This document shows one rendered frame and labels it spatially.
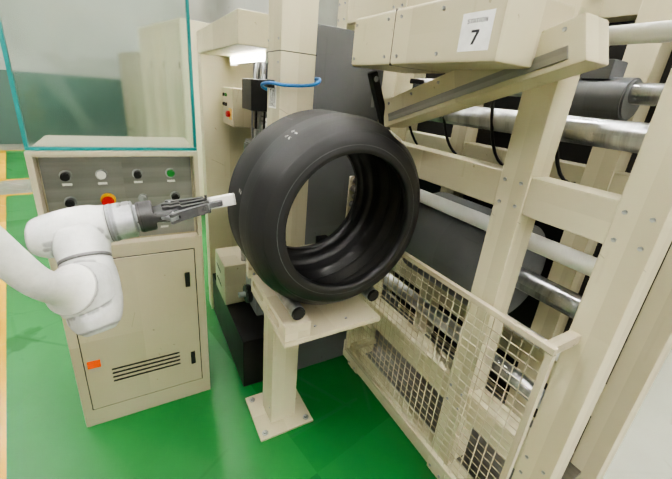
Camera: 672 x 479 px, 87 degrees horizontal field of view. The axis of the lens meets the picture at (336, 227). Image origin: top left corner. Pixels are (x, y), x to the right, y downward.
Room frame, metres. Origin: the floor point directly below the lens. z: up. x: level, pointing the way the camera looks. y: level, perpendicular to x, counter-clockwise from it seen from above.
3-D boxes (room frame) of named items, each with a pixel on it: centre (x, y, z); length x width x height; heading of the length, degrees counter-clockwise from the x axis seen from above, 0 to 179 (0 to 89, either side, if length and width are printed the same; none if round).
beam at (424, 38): (1.18, -0.26, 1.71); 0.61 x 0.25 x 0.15; 31
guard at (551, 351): (1.11, -0.34, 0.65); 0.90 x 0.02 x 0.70; 31
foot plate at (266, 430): (1.34, 0.21, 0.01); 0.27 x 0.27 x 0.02; 31
